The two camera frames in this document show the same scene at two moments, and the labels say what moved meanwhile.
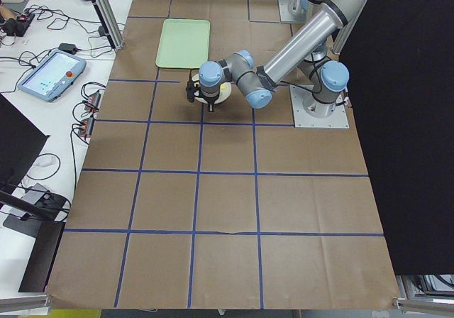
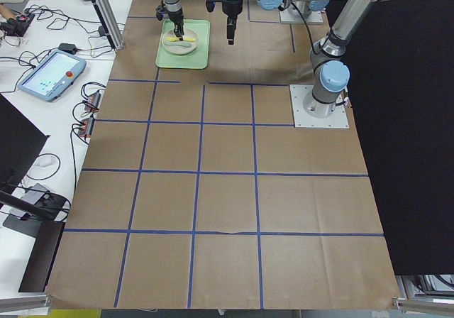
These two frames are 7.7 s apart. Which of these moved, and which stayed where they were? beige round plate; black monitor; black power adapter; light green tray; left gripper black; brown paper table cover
Moved: beige round plate; left gripper black
Stayed: brown paper table cover; black monitor; light green tray; black power adapter
